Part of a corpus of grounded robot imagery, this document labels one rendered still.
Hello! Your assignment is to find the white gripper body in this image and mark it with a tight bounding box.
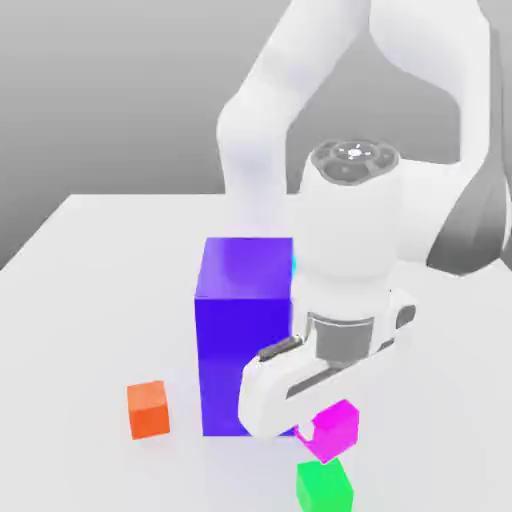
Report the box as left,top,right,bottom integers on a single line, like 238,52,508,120
237,332,397,440

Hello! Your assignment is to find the small magenta cube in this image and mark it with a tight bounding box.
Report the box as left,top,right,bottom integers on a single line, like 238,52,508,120
294,398,360,465

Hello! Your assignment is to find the small green cube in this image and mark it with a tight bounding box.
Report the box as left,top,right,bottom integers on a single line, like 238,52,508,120
295,457,355,512

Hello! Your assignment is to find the small orange cube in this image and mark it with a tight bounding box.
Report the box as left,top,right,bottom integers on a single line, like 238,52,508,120
126,379,172,441

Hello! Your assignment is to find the large blue box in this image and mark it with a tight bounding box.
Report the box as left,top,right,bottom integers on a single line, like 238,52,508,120
194,236,297,438

